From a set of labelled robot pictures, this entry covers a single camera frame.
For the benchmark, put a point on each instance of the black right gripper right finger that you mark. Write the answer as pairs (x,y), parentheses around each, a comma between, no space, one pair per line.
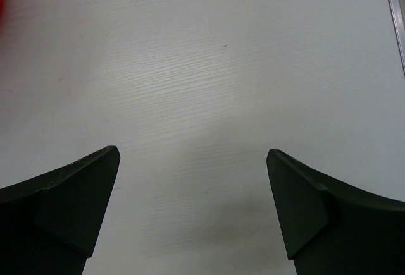
(331,227)

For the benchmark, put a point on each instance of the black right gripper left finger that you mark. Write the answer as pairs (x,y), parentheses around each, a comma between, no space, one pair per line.
(50,223)

